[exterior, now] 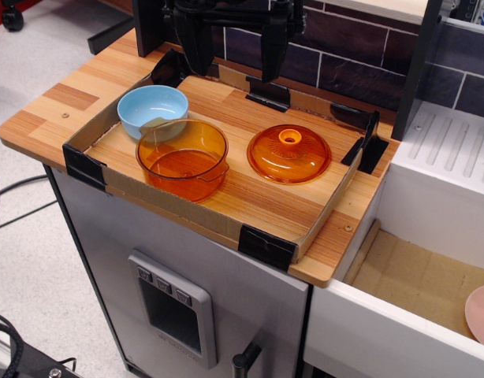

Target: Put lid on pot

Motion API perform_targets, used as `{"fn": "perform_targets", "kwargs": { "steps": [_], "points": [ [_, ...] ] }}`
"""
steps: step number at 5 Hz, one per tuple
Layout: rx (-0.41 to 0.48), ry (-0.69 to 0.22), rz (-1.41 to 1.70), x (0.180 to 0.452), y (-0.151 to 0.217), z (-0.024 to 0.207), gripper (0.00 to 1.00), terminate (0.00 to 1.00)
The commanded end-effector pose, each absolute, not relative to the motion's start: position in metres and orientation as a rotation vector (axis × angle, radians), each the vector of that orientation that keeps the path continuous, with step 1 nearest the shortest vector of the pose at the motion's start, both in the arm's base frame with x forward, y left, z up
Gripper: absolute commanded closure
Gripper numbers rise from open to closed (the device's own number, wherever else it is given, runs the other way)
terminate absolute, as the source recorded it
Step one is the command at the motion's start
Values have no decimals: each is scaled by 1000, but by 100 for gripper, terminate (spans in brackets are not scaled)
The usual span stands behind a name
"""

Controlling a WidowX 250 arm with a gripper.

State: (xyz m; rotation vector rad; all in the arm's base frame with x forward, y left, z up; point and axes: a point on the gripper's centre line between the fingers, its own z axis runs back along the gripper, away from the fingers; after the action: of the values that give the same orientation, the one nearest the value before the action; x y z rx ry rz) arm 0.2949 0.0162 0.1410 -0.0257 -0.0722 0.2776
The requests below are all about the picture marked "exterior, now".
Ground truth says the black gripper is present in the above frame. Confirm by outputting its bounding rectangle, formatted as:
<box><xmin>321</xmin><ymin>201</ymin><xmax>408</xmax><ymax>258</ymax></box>
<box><xmin>162</xmin><ymin>1</ymin><xmax>306</xmax><ymax>82</ymax></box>

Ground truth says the orange transparent pot lid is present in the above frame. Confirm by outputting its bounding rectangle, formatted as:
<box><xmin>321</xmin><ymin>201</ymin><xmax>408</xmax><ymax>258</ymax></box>
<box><xmin>247</xmin><ymin>124</ymin><xmax>332</xmax><ymax>184</ymax></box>

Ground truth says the orange transparent pot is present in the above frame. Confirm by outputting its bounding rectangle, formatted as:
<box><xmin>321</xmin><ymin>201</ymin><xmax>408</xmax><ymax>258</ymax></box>
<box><xmin>136</xmin><ymin>118</ymin><xmax>229</xmax><ymax>202</ymax></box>

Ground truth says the light blue bowl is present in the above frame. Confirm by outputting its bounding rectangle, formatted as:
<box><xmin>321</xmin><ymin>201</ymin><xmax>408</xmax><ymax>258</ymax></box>
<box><xmin>117</xmin><ymin>85</ymin><xmax>189</xmax><ymax>139</ymax></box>

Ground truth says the black metal base bar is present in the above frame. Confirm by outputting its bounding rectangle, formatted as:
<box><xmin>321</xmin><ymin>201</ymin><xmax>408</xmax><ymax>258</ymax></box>
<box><xmin>87</xmin><ymin>17</ymin><xmax>134</xmax><ymax>55</ymax></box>

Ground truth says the black caster wheel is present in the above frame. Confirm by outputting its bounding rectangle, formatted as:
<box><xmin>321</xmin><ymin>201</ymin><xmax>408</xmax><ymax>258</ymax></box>
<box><xmin>1</xmin><ymin>0</ymin><xmax>24</xmax><ymax>32</ymax></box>

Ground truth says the grey toy dishwasher cabinet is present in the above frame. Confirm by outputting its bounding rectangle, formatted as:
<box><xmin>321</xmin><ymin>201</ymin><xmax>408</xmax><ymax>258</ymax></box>
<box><xmin>47</xmin><ymin>169</ymin><xmax>309</xmax><ymax>377</ymax></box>

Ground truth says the white toy sink unit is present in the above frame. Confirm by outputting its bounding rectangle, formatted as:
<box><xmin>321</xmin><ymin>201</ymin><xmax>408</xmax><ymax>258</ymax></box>
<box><xmin>303</xmin><ymin>103</ymin><xmax>484</xmax><ymax>377</ymax></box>

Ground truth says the pink plate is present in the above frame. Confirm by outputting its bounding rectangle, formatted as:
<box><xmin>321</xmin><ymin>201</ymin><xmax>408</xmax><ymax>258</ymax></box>
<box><xmin>464</xmin><ymin>285</ymin><xmax>484</xmax><ymax>345</ymax></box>

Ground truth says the black upright post left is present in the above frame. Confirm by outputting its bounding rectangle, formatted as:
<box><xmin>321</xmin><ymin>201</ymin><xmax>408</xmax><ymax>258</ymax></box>
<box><xmin>132</xmin><ymin>0</ymin><xmax>175</xmax><ymax>57</ymax></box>

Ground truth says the black upright post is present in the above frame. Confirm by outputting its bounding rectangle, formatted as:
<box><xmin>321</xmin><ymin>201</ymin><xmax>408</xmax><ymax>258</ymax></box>
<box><xmin>132</xmin><ymin>0</ymin><xmax>175</xmax><ymax>57</ymax></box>
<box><xmin>391</xmin><ymin>0</ymin><xmax>447</xmax><ymax>141</ymax></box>

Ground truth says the black upright post right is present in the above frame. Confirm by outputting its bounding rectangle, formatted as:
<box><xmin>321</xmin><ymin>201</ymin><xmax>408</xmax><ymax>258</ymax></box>
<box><xmin>391</xmin><ymin>0</ymin><xmax>447</xmax><ymax>141</ymax></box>

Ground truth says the black floor cable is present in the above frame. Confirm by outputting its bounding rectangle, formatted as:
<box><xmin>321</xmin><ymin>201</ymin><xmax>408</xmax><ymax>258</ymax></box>
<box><xmin>0</xmin><ymin>175</ymin><xmax>58</xmax><ymax>232</ymax></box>

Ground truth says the black cabinet door handle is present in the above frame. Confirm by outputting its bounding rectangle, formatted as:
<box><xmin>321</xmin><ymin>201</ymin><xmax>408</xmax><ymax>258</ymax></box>
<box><xmin>232</xmin><ymin>343</ymin><xmax>262</xmax><ymax>378</ymax></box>

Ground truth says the black equipment with cables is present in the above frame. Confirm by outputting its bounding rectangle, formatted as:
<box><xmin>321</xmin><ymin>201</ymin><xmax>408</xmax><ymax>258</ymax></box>
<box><xmin>0</xmin><ymin>315</ymin><xmax>80</xmax><ymax>377</ymax></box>

